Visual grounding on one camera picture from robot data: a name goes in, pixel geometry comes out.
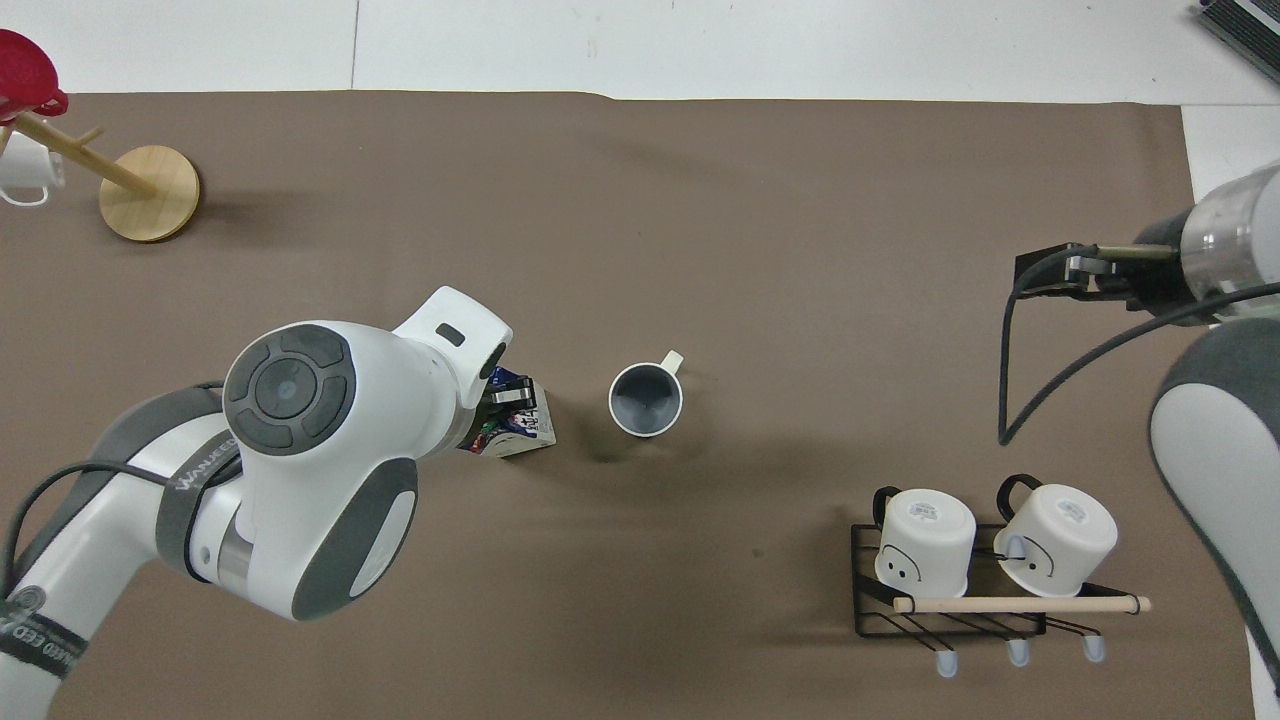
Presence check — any black cable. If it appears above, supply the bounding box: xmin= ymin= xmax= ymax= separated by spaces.
xmin=997 ymin=243 xmax=1280 ymax=448
xmin=0 ymin=455 xmax=247 ymax=601

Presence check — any plain white cup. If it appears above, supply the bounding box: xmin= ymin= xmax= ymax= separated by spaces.
xmin=0 ymin=130 xmax=68 ymax=209

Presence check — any wooden mug tree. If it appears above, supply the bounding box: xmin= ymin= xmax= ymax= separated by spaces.
xmin=0 ymin=110 xmax=202 ymax=244

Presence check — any grey mug with white outside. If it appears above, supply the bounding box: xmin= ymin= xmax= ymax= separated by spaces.
xmin=608 ymin=349 xmax=687 ymax=439

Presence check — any small printed milk carton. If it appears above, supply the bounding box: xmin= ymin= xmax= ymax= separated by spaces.
xmin=462 ymin=375 xmax=559 ymax=460

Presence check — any black wire rack with dowel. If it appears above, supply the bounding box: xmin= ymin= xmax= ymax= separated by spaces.
xmin=851 ymin=520 xmax=1154 ymax=682

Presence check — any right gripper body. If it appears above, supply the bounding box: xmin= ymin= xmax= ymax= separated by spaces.
xmin=1096 ymin=218 xmax=1198 ymax=319

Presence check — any white face mug, black handle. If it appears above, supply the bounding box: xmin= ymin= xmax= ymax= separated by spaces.
xmin=992 ymin=472 xmax=1120 ymax=600
xmin=871 ymin=484 xmax=978 ymax=600

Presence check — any red cup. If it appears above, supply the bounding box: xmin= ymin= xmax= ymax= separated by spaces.
xmin=0 ymin=28 xmax=70 ymax=123

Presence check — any black stand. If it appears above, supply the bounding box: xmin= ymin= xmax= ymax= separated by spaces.
xmin=1192 ymin=0 xmax=1280 ymax=73

